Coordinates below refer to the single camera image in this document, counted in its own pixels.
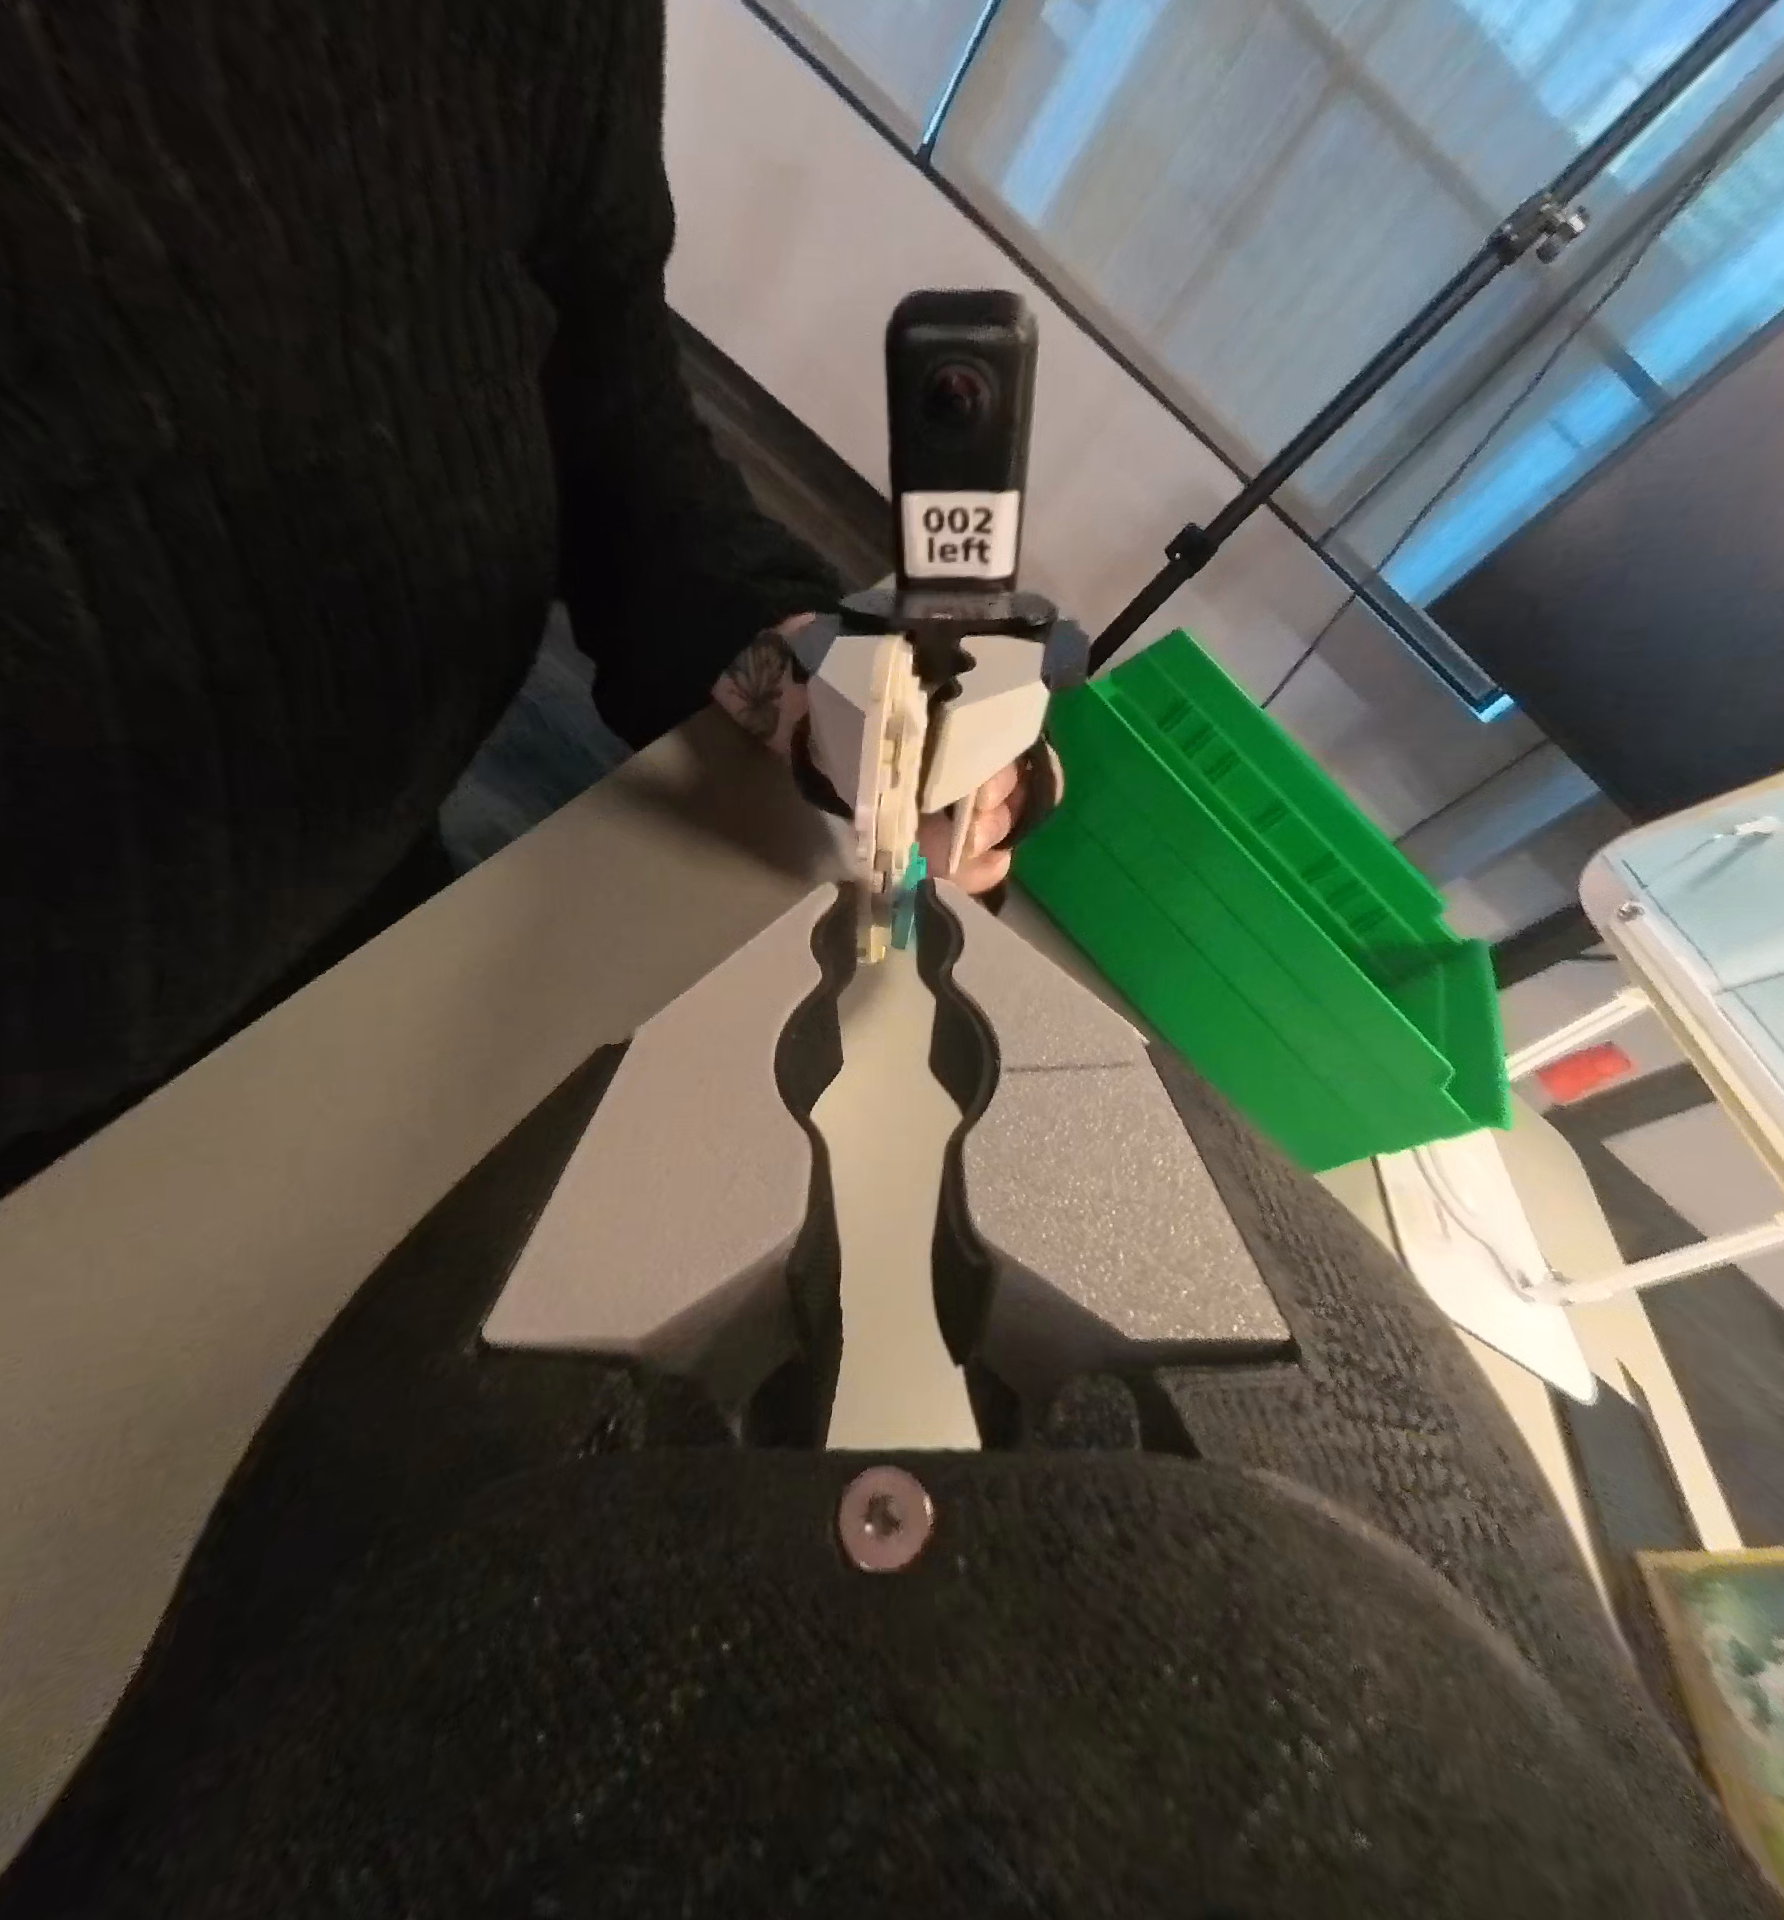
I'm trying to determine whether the glass window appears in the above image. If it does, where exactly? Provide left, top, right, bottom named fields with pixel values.
left=742, top=0, right=1784, bottom=722

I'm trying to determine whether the red floor box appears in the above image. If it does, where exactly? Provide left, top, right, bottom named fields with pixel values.
left=1534, top=1046, right=1647, bottom=1108

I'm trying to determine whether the person's left forearm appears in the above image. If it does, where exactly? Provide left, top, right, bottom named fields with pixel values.
left=532, top=300, right=852, bottom=753

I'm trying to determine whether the light blue instruction booklet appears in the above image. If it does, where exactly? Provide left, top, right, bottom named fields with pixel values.
left=1599, top=768, right=1784, bottom=1189

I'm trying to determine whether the white elastic page cord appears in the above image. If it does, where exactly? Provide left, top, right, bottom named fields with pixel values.
left=1618, top=817, right=1784, bottom=920

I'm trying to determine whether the person's left hand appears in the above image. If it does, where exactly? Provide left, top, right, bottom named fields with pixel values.
left=708, top=606, right=1069, bottom=913

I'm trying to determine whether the green plastic bin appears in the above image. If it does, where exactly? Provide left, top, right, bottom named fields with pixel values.
left=1011, top=631, right=1512, bottom=1177

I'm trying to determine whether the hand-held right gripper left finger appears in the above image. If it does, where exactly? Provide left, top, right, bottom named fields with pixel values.
left=475, top=885, right=852, bottom=1446

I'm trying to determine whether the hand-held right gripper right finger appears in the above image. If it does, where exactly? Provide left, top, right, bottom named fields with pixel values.
left=910, top=897, right=1301, bottom=1446

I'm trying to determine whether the yellow lego box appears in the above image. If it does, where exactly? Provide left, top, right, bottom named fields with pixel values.
left=1641, top=1545, right=1784, bottom=1920

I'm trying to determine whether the round white lego plate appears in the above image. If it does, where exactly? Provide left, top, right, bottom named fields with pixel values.
left=846, top=636, right=936, bottom=966

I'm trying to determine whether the large black screen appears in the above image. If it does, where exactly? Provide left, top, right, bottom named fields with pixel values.
left=1424, top=306, right=1784, bottom=824

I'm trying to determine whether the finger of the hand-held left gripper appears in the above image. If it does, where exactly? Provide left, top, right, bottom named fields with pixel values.
left=805, top=635, right=911, bottom=822
left=921, top=656, right=1053, bottom=817

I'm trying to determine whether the black light stand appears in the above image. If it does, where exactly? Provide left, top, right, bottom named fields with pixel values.
left=1089, top=0, right=1784, bottom=670

